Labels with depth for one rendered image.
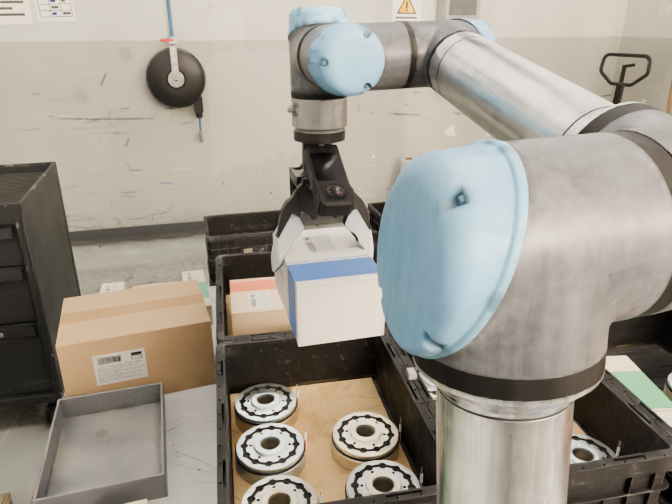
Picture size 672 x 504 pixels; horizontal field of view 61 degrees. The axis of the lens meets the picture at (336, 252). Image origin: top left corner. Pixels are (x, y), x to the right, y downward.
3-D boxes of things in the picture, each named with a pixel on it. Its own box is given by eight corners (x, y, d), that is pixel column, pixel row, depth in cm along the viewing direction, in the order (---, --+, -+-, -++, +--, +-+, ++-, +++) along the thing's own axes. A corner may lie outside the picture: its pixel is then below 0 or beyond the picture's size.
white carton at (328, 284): (384, 335, 78) (386, 275, 75) (298, 347, 75) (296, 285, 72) (345, 276, 96) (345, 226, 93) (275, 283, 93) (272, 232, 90)
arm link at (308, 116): (354, 99, 74) (292, 101, 72) (353, 134, 75) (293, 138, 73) (339, 93, 80) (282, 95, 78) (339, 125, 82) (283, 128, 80)
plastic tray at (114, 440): (168, 497, 96) (164, 474, 94) (38, 524, 91) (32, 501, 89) (164, 401, 120) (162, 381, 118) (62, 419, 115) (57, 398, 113)
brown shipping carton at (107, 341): (69, 413, 116) (55, 346, 110) (75, 358, 135) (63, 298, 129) (216, 383, 126) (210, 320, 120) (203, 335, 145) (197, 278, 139)
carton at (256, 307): (292, 340, 118) (291, 308, 115) (233, 346, 116) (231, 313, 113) (283, 304, 133) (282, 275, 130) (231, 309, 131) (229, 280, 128)
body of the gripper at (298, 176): (337, 201, 88) (337, 122, 83) (352, 218, 80) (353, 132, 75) (288, 205, 86) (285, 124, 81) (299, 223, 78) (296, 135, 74)
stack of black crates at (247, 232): (289, 292, 292) (287, 209, 275) (301, 320, 266) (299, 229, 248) (210, 301, 283) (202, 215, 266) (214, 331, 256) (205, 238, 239)
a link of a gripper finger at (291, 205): (293, 244, 82) (326, 194, 80) (295, 248, 80) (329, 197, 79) (266, 228, 80) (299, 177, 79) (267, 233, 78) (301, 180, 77)
